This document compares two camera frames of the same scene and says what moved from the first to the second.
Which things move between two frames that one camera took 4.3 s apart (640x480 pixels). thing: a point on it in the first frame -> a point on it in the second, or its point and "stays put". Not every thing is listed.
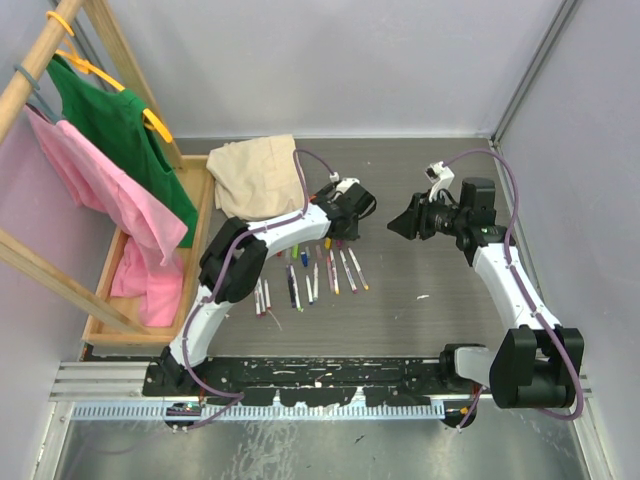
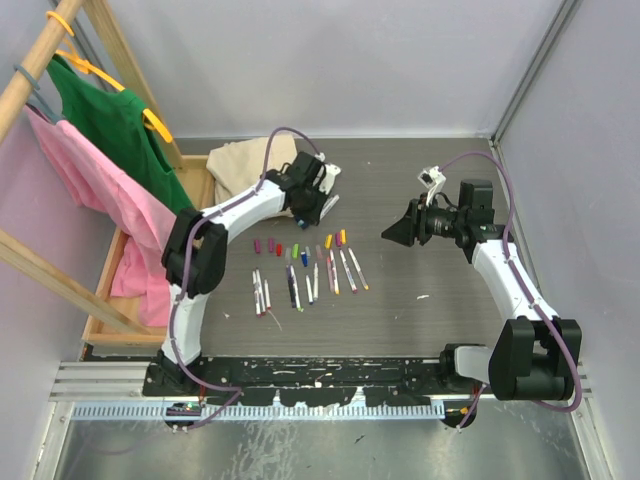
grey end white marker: x=316 y=282 stays put
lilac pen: x=330 y=274 stays put
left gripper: x=352 y=234 -> x=312 y=216
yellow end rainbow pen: x=334 y=272 stays put
